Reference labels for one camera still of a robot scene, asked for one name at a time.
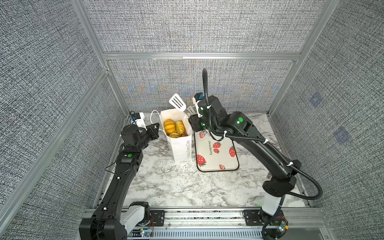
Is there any long striped croissant bread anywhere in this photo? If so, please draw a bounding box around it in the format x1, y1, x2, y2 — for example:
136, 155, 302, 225
175, 121, 186, 135

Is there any white paper gift bag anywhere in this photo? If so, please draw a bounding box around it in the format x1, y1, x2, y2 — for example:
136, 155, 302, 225
150, 109, 193, 163

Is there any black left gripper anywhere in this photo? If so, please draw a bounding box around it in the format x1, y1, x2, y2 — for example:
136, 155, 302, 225
136, 122, 159, 153

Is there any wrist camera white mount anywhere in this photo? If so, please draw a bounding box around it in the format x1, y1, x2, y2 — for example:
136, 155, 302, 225
130, 111, 147, 129
193, 93, 204, 118

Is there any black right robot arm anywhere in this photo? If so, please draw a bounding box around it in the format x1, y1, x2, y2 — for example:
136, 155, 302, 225
189, 93, 301, 217

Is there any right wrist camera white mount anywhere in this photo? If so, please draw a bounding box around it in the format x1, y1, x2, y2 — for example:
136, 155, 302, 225
193, 93, 204, 118

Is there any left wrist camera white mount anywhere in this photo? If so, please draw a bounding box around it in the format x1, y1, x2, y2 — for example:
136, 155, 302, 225
130, 111, 147, 129

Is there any yellow striped bun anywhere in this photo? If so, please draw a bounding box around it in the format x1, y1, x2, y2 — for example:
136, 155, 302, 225
169, 132, 181, 139
164, 119, 176, 135

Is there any aluminium cage frame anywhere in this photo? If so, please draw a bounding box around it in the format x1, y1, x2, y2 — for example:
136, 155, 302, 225
0, 0, 341, 229

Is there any white strawberry tray black rim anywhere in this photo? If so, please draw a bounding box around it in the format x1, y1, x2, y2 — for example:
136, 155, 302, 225
194, 130, 240, 173

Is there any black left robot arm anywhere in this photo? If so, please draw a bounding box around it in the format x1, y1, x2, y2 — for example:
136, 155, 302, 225
79, 123, 160, 240

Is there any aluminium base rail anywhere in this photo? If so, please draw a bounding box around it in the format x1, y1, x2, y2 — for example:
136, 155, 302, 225
79, 203, 336, 240

